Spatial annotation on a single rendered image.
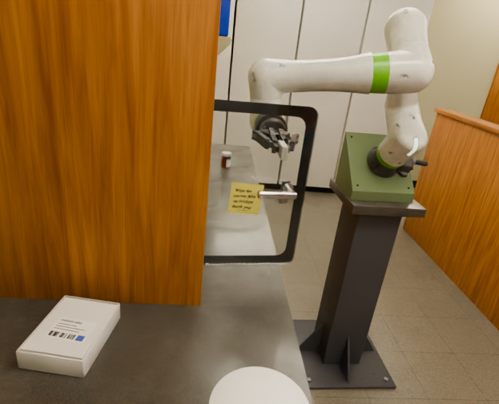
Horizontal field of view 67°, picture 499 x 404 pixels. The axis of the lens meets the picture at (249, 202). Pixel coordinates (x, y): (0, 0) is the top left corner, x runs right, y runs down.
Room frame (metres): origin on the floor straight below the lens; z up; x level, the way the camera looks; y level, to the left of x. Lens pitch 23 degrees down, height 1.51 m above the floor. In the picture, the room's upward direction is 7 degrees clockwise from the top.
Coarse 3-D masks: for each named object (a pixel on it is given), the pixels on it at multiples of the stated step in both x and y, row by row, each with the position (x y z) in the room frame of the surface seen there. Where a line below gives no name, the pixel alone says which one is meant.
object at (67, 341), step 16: (64, 304) 0.61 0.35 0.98; (80, 304) 0.62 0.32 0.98; (96, 304) 0.62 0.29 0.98; (112, 304) 0.63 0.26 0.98; (48, 320) 0.56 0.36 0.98; (64, 320) 0.57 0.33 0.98; (80, 320) 0.57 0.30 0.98; (96, 320) 0.58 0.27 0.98; (112, 320) 0.60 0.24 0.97; (32, 336) 0.52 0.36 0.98; (48, 336) 0.52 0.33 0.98; (64, 336) 0.53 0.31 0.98; (80, 336) 0.53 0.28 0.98; (96, 336) 0.54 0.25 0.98; (16, 352) 0.48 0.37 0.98; (32, 352) 0.49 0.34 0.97; (48, 352) 0.49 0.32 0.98; (64, 352) 0.49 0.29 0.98; (80, 352) 0.50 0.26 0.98; (96, 352) 0.52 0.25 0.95; (32, 368) 0.48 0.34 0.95; (48, 368) 0.48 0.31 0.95; (64, 368) 0.48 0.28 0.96; (80, 368) 0.48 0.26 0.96
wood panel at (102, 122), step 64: (0, 0) 0.66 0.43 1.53; (64, 0) 0.68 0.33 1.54; (128, 0) 0.69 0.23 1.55; (192, 0) 0.70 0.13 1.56; (0, 64) 0.66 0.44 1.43; (64, 64) 0.67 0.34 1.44; (128, 64) 0.69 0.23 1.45; (192, 64) 0.70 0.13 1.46; (0, 128) 0.66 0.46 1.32; (64, 128) 0.67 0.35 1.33; (128, 128) 0.69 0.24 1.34; (192, 128) 0.70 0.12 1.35; (0, 192) 0.66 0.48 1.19; (64, 192) 0.67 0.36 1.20; (128, 192) 0.69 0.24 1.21; (192, 192) 0.70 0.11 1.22; (0, 256) 0.66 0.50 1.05; (64, 256) 0.67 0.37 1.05; (128, 256) 0.69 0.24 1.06; (192, 256) 0.70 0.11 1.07
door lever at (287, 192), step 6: (288, 186) 0.83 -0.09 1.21; (258, 192) 0.77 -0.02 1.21; (264, 192) 0.78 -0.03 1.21; (270, 192) 0.78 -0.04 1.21; (276, 192) 0.78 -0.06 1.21; (282, 192) 0.79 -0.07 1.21; (288, 192) 0.79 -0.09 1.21; (294, 192) 0.79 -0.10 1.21; (264, 198) 0.78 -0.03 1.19; (270, 198) 0.78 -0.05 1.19; (276, 198) 0.78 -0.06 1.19; (282, 198) 0.78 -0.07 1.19; (288, 198) 0.79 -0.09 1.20; (294, 198) 0.79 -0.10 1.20
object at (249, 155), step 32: (224, 128) 0.80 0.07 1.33; (256, 128) 0.82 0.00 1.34; (288, 128) 0.83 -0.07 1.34; (224, 160) 0.80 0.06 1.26; (256, 160) 0.82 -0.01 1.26; (288, 160) 0.84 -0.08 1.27; (224, 192) 0.80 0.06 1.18; (224, 224) 0.81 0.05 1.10; (256, 224) 0.82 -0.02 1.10; (288, 224) 0.84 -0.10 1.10; (224, 256) 0.81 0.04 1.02; (256, 256) 0.83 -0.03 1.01; (288, 256) 0.84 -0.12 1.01
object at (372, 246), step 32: (352, 224) 1.53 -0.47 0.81; (384, 224) 1.52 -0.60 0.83; (352, 256) 1.50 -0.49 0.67; (384, 256) 1.52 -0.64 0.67; (352, 288) 1.50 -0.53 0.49; (320, 320) 1.64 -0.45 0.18; (352, 320) 1.51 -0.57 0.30; (320, 352) 1.55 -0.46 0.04; (352, 352) 1.52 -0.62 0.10; (320, 384) 1.37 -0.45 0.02; (352, 384) 1.39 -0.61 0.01; (384, 384) 1.41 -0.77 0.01
